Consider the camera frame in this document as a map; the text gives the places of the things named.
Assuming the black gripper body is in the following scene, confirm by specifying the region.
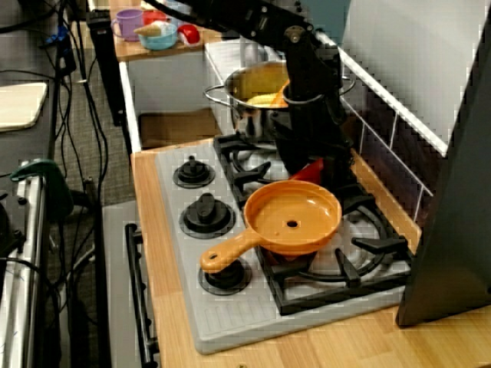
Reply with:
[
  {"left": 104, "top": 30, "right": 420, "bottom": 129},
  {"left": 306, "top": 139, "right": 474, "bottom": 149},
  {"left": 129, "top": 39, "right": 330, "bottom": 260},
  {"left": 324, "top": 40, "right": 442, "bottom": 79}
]
[{"left": 270, "top": 88, "right": 354, "bottom": 155}]

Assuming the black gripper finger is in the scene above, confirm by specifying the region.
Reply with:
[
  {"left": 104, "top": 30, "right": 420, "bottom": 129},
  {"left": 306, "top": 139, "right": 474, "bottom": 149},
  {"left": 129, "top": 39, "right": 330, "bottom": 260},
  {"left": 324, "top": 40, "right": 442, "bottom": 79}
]
[
  {"left": 321, "top": 150, "right": 357, "bottom": 189},
  {"left": 275, "top": 136, "right": 322, "bottom": 176}
]

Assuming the red toy chili pepper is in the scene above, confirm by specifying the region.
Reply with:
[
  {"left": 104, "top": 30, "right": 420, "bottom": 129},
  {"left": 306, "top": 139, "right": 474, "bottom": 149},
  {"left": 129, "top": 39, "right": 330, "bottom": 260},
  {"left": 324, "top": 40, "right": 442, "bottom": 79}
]
[{"left": 289, "top": 159, "right": 325, "bottom": 184}]

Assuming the stainless steel pot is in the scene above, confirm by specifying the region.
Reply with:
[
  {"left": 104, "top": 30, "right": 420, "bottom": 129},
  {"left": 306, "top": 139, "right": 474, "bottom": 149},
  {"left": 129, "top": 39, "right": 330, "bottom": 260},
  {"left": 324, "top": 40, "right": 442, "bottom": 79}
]
[{"left": 203, "top": 61, "right": 358, "bottom": 141}]

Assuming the orange toy frying pan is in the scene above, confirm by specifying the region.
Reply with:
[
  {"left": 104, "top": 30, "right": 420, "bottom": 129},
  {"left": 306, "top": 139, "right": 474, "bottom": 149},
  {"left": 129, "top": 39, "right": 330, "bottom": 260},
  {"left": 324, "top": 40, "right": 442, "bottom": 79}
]
[{"left": 199, "top": 179, "right": 343, "bottom": 275}]

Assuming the yellow toy corn cob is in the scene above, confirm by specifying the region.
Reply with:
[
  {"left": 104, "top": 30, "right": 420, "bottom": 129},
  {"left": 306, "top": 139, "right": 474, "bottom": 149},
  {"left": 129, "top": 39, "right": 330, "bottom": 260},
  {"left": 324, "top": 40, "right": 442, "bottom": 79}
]
[{"left": 245, "top": 91, "right": 279, "bottom": 108}]

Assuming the dark tile backsplash panel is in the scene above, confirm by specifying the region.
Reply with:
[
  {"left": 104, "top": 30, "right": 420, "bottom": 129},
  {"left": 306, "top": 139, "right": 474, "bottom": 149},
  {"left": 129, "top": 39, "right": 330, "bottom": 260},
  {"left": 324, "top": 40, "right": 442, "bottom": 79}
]
[{"left": 314, "top": 30, "right": 450, "bottom": 227}]

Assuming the black burner grate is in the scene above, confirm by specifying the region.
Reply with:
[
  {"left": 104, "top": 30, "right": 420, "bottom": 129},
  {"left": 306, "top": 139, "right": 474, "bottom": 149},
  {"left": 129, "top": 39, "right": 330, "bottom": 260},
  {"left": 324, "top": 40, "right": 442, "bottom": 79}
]
[
  {"left": 255, "top": 187, "right": 415, "bottom": 317},
  {"left": 213, "top": 133, "right": 361, "bottom": 208}
]

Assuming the black stove knob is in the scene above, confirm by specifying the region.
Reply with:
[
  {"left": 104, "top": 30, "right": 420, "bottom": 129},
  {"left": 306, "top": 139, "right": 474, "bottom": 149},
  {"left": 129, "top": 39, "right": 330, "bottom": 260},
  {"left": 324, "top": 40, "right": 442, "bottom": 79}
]
[
  {"left": 179, "top": 192, "right": 238, "bottom": 241},
  {"left": 172, "top": 155, "right": 216, "bottom": 189},
  {"left": 197, "top": 256, "right": 254, "bottom": 296}
]

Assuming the dark grey side panel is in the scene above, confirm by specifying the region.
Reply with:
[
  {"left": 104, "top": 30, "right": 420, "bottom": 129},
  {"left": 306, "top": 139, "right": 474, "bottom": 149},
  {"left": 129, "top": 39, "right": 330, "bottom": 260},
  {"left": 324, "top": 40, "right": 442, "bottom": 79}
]
[{"left": 397, "top": 15, "right": 491, "bottom": 327}]

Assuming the white toy sink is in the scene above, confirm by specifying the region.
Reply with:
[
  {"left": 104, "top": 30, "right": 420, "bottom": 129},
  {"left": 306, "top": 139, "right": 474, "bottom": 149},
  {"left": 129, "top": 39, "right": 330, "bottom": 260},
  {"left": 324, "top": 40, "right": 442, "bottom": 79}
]
[{"left": 118, "top": 40, "right": 288, "bottom": 154}]

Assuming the light blue toy bowl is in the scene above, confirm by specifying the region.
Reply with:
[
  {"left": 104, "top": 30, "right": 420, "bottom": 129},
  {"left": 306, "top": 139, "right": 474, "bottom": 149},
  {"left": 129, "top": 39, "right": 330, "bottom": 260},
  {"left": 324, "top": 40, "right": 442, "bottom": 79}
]
[{"left": 138, "top": 22, "right": 179, "bottom": 51}]

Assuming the grey stove top plate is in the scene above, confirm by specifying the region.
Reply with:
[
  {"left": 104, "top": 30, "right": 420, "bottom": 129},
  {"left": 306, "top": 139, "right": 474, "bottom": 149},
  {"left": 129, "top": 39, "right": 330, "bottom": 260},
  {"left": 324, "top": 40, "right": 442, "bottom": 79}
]
[{"left": 154, "top": 141, "right": 415, "bottom": 356}]

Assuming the toy ice cream cone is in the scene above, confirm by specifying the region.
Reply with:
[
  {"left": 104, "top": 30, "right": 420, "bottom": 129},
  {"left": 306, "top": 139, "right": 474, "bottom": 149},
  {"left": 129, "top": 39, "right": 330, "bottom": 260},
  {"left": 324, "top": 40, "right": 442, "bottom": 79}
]
[{"left": 133, "top": 21, "right": 170, "bottom": 38}]

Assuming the red toy bowl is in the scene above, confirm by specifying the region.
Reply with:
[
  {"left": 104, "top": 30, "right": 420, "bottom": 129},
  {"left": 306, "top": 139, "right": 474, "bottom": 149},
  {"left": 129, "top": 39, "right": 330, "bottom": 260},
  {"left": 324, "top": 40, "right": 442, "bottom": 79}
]
[{"left": 142, "top": 10, "right": 169, "bottom": 26}]

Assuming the purple toy cup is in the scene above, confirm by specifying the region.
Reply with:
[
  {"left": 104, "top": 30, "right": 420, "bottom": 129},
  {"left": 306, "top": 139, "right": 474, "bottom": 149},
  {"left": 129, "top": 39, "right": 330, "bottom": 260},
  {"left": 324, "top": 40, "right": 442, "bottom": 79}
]
[{"left": 110, "top": 9, "right": 145, "bottom": 42}]

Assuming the white oven door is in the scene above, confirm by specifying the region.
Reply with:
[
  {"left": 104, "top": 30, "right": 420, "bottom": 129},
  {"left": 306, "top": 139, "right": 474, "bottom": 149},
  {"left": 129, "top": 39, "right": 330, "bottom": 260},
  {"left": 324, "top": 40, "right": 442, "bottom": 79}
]
[{"left": 102, "top": 202, "right": 154, "bottom": 368}]

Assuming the green clamp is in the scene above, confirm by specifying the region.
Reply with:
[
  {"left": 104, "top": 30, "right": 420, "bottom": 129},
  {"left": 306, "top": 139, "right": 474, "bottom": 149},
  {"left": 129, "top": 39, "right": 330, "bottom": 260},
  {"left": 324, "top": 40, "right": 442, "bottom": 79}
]
[{"left": 9, "top": 159, "right": 74, "bottom": 222}]

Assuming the blue connector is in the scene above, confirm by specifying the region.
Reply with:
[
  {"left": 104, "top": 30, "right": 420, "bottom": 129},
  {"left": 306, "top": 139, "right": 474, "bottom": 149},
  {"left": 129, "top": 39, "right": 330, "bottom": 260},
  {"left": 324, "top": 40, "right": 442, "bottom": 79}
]
[{"left": 41, "top": 25, "right": 71, "bottom": 48}]

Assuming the white flat board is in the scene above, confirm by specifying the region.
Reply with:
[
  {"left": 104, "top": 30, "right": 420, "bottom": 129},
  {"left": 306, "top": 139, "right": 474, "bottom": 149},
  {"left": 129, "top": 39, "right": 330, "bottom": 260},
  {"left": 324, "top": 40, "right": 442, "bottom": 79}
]
[{"left": 0, "top": 81, "right": 49, "bottom": 133}]

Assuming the black oven door handle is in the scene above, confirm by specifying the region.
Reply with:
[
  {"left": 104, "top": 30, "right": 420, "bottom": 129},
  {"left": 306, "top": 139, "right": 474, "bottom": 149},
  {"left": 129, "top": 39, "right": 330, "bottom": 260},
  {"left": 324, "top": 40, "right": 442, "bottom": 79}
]
[{"left": 124, "top": 222, "right": 160, "bottom": 368}]

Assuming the black cable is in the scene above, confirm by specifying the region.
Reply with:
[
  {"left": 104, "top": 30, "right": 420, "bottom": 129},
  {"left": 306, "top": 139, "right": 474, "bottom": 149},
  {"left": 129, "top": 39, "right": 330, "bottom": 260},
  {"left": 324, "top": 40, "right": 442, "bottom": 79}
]
[
  {"left": 68, "top": 18, "right": 110, "bottom": 192},
  {"left": 0, "top": 0, "right": 58, "bottom": 35}
]

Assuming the black metal post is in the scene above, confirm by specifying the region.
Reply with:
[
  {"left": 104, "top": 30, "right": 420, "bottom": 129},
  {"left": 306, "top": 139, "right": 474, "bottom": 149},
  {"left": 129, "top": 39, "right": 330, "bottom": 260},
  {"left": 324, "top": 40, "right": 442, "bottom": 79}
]
[{"left": 86, "top": 11, "right": 126, "bottom": 127}]

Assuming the silver metal rail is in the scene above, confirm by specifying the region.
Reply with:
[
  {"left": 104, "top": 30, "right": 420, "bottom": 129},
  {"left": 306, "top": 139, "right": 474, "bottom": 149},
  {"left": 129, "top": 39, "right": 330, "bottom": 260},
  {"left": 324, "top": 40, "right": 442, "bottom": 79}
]
[{"left": 0, "top": 164, "right": 51, "bottom": 368}]

